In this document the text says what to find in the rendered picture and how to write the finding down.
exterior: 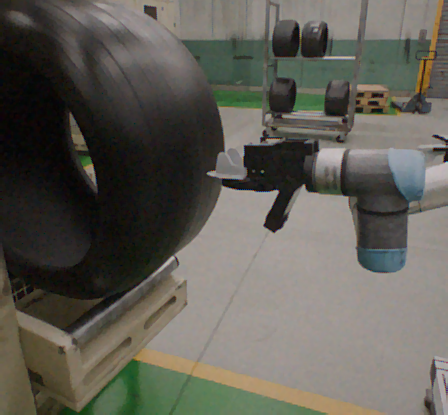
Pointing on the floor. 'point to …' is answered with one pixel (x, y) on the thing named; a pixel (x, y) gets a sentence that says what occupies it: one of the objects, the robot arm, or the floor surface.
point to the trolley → (314, 38)
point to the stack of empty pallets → (371, 99)
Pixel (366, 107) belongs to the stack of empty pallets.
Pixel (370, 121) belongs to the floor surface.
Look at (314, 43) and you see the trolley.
